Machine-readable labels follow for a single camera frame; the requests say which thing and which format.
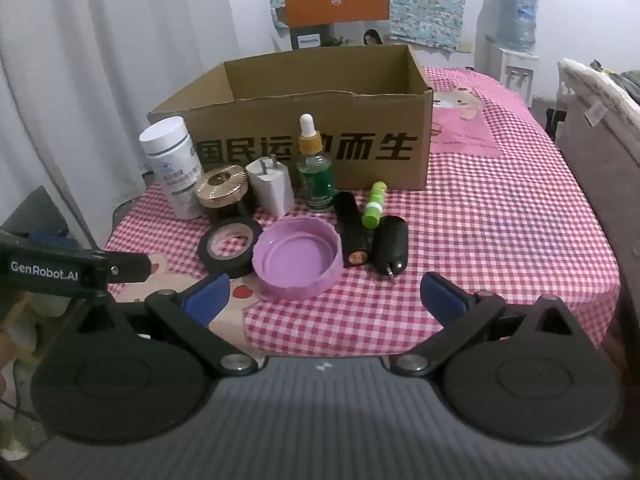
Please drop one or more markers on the orange printed carton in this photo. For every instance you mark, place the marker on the orange printed carton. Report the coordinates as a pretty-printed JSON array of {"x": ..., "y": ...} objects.
[{"x": 320, "y": 5}]

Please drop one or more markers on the blue water jug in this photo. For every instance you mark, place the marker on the blue water jug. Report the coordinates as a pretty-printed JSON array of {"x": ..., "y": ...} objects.
[{"x": 515, "y": 15}]

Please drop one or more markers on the white water dispenser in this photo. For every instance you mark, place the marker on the white water dispenser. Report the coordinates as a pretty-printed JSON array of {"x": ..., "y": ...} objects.
[{"x": 515, "y": 75}]

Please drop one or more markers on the bed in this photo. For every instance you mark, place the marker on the bed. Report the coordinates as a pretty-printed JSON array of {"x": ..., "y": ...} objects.
[{"x": 600, "y": 185}]

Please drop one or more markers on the grey-green blanket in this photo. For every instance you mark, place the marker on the grey-green blanket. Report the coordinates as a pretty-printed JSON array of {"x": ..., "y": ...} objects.
[{"x": 622, "y": 82}]

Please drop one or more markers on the dark grey chair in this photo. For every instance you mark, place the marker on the dark grey chair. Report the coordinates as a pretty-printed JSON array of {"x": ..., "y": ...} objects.
[{"x": 40, "y": 210}]

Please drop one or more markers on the white pill bottle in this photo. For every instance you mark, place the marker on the white pill bottle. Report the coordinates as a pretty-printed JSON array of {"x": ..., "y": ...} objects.
[{"x": 170, "y": 170}]

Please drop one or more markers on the pink checkered tablecloth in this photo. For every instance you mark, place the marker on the pink checkered tablecloth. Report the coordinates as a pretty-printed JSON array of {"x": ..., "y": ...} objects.
[{"x": 475, "y": 235}]

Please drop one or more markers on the white charger plug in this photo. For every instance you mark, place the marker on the white charger plug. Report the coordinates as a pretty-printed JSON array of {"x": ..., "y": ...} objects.
[{"x": 272, "y": 190}]

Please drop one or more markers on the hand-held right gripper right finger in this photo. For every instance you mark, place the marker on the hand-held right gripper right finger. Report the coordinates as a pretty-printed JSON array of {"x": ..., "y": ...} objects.
[{"x": 442, "y": 301}]

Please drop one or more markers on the black tape roll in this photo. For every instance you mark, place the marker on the black tape roll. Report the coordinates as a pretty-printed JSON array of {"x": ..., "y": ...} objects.
[{"x": 205, "y": 251}]

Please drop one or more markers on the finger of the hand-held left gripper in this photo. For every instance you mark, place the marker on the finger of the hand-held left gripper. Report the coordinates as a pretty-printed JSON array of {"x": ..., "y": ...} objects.
[{"x": 131, "y": 267}]

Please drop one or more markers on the printed cardboard box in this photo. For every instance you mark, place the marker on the printed cardboard box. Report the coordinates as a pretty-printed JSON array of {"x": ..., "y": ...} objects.
[{"x": 280, "y": 120}]

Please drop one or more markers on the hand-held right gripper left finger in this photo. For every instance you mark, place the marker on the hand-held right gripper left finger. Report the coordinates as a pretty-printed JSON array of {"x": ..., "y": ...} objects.
[{"x": 207, "y": 301}]

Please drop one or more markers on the patterned wall cloth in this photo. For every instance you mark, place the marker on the patterned wall cloth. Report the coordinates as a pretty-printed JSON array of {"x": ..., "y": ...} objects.
[{"x": 425, "y": 5}]

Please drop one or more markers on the black oval key fob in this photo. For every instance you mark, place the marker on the black oval key fob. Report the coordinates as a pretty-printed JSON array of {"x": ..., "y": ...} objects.
[{"x": 390, "y": 245}]

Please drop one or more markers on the white curtain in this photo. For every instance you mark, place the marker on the white curtain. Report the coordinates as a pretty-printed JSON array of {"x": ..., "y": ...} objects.
[{"x": 100, "y": 60}]

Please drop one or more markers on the gold ridged jar lid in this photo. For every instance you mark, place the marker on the gold ridged jar lid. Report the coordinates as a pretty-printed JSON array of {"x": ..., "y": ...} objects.
[{"x": 220, "y": 186}]

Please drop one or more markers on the green dropper bottle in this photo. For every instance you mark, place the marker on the green dropper bottle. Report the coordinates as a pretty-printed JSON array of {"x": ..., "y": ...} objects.
[{"x": 315, "y": 180}]

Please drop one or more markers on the purple plastic lid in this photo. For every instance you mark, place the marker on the purple plastic lid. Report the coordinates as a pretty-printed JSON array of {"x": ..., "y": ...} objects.
[{"x": 295, "y": 260}]

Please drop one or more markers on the green glue stick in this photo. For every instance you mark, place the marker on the green glue stick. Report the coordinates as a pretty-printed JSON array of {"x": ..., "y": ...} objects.
[{"x": 375, "y": 205}]

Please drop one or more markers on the black cylinder tube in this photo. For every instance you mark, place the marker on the black cylinder tube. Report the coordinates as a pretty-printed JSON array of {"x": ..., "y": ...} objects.
[{"x": 350, "y": 230}]

